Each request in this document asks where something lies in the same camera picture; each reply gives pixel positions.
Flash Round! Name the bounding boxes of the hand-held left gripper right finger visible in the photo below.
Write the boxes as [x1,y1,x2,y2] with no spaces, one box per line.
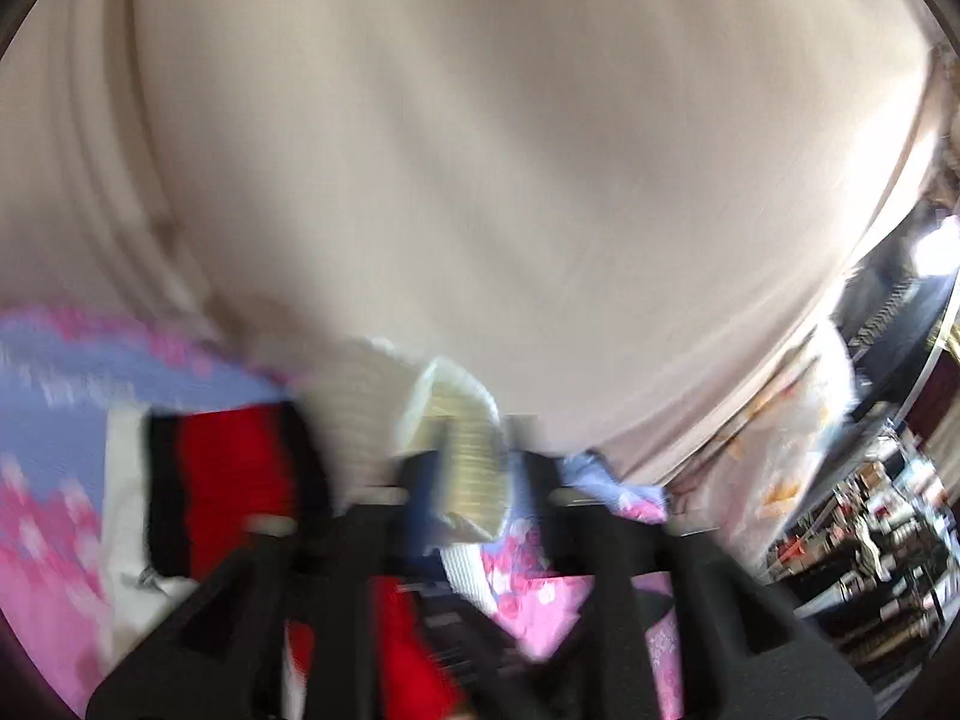
[512,454,876,720]

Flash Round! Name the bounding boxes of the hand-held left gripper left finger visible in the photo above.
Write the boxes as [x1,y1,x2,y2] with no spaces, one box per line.
[86,454,455,720]

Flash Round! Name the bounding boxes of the white knit sweater red black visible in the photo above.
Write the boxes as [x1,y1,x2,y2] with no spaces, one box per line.
[101,336,520,720]

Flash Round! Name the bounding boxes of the white cloth with orange print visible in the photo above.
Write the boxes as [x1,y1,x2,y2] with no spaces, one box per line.
[666,321,865,565]

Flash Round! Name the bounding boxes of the beige curtain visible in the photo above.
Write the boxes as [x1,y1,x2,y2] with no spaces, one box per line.
[0,0,947,490]

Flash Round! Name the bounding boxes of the cluttered dark shelf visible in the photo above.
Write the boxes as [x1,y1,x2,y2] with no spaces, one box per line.
[756,420,960,698]

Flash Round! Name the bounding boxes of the pink floral bedsheet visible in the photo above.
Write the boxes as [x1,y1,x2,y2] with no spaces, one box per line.
[0,306,685,720]

